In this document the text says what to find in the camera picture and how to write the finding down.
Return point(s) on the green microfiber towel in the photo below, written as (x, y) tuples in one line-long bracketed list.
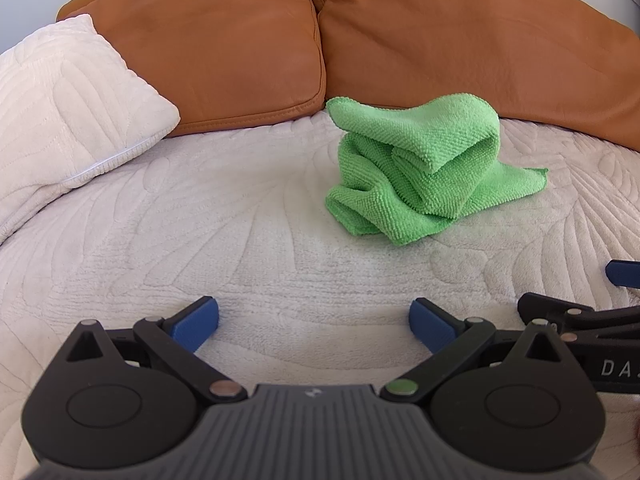
[(425, 160)]

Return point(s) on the white quilted blanket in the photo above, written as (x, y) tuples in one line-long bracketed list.
[(240, 240)]

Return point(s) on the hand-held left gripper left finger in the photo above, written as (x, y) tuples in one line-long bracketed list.
[(194, 324)]

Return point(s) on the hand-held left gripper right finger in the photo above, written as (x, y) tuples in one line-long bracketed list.
[(431, 326)]

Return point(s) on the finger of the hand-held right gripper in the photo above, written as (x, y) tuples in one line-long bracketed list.
[(624, 273), (550, 307)]

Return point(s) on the white quilted pillow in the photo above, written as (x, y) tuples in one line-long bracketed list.
[(70, 110)]

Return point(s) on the brown leather cushion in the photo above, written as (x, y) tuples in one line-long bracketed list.
[(210, 45), (475, 45)]

